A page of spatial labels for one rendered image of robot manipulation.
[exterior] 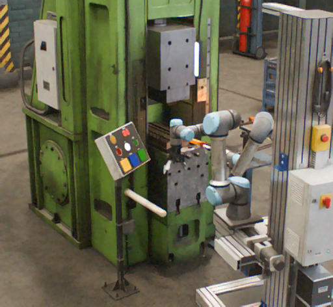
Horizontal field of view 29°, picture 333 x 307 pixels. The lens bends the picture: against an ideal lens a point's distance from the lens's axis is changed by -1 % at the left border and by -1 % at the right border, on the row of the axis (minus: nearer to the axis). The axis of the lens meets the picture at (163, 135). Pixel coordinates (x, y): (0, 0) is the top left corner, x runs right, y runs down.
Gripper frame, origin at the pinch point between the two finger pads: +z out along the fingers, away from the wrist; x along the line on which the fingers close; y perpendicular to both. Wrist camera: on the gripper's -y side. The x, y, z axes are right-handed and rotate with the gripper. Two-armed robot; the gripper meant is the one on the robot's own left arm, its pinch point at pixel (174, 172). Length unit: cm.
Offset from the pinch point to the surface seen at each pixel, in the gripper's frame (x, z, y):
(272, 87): 290, 59, -349
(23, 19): 27, 0, -663
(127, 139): -24.5, -18.9, -19.6
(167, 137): 15, -6, -49
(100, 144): -45, -21, -12
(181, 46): 24, -71, -44
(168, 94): 13, -39, -41
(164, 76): 9, -53, -40
